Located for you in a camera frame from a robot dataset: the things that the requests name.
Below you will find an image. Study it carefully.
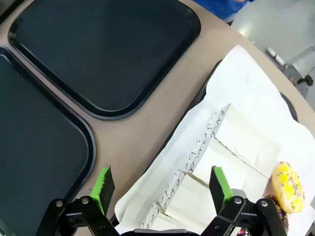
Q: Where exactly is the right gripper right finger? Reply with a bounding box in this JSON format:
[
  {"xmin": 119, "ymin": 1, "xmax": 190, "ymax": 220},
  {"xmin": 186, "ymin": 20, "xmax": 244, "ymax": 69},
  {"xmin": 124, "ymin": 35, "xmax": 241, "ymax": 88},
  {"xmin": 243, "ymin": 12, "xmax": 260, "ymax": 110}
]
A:
[{"xmin": 200, "ymin": 166, "xmax": 288, "ymax": 236}]

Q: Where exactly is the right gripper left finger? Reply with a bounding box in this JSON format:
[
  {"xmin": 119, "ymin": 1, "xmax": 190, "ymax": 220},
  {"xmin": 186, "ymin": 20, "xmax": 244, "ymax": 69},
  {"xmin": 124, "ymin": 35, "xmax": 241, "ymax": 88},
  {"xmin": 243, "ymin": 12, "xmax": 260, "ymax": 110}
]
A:
[{"xmin": 35, "ymin": 165, "xmax": 119, "ymax": 236}]

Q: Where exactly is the yellow frosted sprinkled donut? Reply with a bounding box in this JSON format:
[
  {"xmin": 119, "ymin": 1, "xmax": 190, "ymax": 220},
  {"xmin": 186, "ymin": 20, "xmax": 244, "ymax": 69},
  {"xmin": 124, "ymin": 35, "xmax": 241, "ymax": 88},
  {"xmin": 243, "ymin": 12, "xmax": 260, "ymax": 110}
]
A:
[{"xmin": 271, "ymin": 161, "xmax": 305, "ymax": 214}]

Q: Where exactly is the person in blue shirt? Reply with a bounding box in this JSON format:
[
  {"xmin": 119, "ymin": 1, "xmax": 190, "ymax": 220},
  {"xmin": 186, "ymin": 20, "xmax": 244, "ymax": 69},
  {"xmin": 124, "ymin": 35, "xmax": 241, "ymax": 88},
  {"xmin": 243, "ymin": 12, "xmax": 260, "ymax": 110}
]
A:
[{"xmin": 192, "ymin": 0, "xmax": 248, "ymax": 21}]

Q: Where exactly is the black plastic serving tray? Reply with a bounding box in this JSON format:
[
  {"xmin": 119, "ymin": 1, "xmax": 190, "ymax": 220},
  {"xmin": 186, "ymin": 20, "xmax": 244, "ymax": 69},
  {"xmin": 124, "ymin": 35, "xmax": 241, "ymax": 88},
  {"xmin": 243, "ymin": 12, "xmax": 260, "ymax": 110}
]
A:
[
  {"xmin": 0, "ymin": 46, "xmax": 96, "ymax": 236},
  {"xmin": 7, "ymin": 0, "xmax": 202, "ymax": 120}
]

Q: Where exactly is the white paper sheet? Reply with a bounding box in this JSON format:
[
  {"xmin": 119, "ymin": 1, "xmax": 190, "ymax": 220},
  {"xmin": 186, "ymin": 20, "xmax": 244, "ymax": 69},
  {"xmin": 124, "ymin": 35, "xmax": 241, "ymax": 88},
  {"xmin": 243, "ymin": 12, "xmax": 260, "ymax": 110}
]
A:
[{"xmin": 114, "ymin": 45, "xmax": 315, "ymax": 236}]

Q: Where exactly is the black tray under paper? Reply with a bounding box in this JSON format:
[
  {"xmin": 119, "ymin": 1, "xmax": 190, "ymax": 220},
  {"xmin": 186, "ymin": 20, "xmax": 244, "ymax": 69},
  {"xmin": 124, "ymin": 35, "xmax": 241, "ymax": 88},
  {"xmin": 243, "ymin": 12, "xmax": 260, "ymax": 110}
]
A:
[{"xmin": 141, "ymin": 59, "xmax": 299, "ymax": 177}]

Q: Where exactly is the glazed donut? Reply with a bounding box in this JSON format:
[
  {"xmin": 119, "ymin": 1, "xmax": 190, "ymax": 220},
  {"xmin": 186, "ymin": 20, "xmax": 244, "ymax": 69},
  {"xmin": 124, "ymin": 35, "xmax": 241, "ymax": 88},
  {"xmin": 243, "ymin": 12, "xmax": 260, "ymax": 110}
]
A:
[{"xmin": 157, "ymin": 171, "xmax": 218, "ymax": 222}]

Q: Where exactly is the chocolate frosted donut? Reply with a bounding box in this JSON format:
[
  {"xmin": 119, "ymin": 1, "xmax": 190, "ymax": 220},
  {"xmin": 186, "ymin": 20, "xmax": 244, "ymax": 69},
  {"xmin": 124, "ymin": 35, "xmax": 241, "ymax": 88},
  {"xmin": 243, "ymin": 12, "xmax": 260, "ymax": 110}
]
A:
[{"xmin": 263, "ymin": 194, "xmax": 289, "ymax": 228}]

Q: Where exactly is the white script-printed paper box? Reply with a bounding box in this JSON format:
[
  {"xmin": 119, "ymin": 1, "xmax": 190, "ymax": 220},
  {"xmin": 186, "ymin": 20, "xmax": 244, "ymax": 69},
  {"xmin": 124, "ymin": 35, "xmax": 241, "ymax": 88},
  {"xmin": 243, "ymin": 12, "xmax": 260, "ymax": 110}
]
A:
[
  {"xmin": 213, "ymin": 104, "xmax": 282, "ymax": 178},
  {"xmin": 189, "ymin": 137, "xmax": 270, "ymax": 199}
]

